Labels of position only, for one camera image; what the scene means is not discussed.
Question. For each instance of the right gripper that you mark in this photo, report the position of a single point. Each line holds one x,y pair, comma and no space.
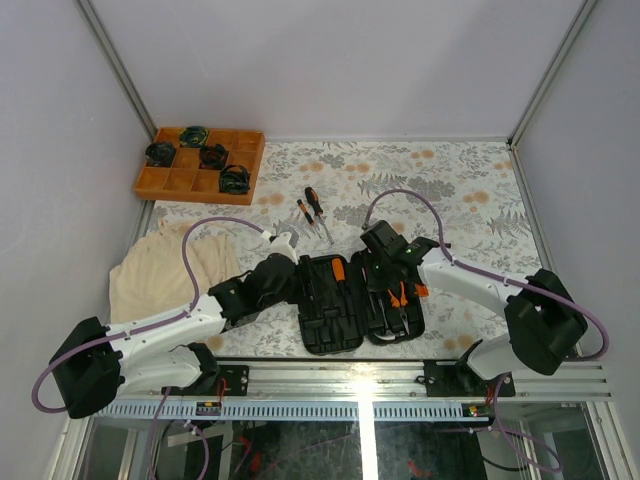
387,284

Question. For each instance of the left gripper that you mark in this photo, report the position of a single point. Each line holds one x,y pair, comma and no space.
306,279

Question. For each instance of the orange handled long-nose pliers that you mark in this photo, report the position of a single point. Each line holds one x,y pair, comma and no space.
340,278

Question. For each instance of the black plastic tool case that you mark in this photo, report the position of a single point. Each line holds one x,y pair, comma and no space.
325,329

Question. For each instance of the steel claw hammer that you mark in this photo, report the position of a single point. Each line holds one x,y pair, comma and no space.
388,329

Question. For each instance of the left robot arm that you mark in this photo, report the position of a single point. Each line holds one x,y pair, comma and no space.
96,363

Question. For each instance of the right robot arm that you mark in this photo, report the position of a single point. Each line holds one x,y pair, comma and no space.
542,327

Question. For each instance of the small black orange screwdriver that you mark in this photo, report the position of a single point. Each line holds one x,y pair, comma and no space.
312,220

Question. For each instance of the large black orange screwdriver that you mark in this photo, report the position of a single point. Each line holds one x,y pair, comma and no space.
313,200

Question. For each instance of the floral table cloth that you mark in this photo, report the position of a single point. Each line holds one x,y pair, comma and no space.
472,185

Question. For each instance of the dark rolled fabric band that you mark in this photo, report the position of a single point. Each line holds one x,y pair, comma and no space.
234,180

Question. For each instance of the dark rolled band centre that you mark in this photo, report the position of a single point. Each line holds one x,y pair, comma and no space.
213,157

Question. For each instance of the cream cloth bag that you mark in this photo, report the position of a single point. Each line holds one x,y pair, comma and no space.
152,277

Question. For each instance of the wooden compartment tray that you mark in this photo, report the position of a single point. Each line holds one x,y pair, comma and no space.
186,181

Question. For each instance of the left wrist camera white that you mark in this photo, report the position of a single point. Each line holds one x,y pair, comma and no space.
283,244

